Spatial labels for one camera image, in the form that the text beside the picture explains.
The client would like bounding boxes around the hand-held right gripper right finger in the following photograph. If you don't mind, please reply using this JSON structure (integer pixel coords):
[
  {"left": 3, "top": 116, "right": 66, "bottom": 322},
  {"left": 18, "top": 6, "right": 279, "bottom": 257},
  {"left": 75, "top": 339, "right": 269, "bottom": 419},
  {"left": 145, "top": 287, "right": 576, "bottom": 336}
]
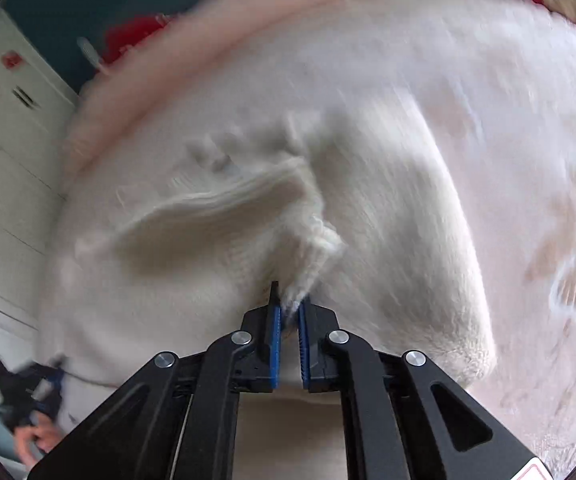
[{"left": 298, "top": 296, "right": 554, "bottom": 480}]

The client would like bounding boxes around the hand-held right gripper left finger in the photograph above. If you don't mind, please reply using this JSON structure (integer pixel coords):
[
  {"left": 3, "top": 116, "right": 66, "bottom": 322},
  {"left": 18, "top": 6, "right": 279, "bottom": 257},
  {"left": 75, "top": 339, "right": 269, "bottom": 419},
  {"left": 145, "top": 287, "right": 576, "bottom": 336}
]
[{"left": 27, "top": 281, "right": 283, "bottom": 480}]

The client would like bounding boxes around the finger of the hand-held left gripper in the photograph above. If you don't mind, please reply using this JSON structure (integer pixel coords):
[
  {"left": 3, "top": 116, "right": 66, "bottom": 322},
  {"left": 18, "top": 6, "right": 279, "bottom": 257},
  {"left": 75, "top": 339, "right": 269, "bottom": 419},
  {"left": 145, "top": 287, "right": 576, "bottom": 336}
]
[
  {"left": 30, "top": 355, "right": 67, "bottom": 413},
  {"left": 0, "top": 355, "right": 21, "bottom": 403}
]

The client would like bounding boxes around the cream knitted blanket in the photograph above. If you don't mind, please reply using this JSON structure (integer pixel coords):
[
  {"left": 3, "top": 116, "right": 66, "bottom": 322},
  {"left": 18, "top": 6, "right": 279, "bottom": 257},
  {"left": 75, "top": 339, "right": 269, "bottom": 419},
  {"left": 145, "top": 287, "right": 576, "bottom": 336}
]
[{"left": 35, "top": 85, "right": 499, "bottom": 480}]

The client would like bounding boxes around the person's left hand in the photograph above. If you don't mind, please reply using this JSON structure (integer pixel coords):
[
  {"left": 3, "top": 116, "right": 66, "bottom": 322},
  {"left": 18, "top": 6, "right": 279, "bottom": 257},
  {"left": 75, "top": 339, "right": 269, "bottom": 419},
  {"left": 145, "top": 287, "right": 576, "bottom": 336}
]
[{"left": 14, "top": 410, "right": 65, "bottom": 472}]

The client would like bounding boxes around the white wardrobe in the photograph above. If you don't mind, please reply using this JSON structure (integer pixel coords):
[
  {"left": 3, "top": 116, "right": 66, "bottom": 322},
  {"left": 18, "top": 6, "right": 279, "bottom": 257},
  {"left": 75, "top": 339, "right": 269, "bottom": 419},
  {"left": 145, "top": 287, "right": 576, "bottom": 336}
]
[{"left": 0, "top": 7, "right": 80, "bottom": 411}]

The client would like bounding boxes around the pink duvet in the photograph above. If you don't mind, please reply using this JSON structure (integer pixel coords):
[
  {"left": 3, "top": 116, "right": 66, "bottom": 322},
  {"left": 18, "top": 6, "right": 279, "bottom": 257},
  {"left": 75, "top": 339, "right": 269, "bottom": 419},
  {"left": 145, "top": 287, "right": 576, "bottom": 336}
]
[{"left": 63, "top": 0, "right": 469, "bottom": 186}]

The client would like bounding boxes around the pink butterfly blanket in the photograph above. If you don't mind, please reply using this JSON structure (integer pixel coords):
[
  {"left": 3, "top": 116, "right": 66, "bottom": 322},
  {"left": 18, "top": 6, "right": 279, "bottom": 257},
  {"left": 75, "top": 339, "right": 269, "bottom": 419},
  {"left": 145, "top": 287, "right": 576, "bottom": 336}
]
[{"left": 60, "top": 0, "right": 576, "bottom": 479}]

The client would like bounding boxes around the red cloth by headboard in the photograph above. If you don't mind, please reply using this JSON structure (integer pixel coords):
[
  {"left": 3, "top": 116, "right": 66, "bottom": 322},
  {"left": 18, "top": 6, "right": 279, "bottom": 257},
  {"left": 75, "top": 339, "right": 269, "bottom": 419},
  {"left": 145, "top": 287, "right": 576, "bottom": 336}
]
[{"left": 102, "top": 15, "right": 170, "bottom": 64}]

